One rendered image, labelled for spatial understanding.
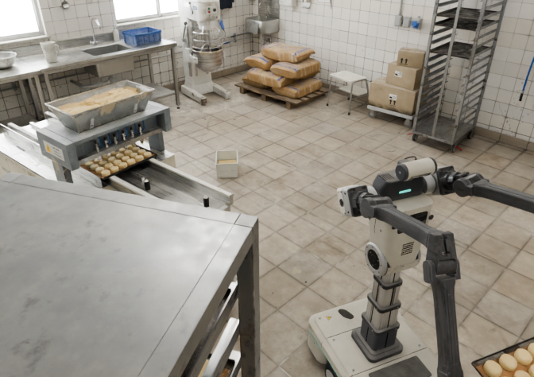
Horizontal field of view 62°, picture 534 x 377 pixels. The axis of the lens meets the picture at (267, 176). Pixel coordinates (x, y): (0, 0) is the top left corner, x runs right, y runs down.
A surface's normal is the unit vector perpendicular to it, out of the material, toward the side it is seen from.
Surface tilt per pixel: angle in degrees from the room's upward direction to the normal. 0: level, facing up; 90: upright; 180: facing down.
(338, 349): 0
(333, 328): 0
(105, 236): 0
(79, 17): 90
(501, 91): 90
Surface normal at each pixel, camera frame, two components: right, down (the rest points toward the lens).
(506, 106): -0.71, 0.35
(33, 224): 0.00, -0.87
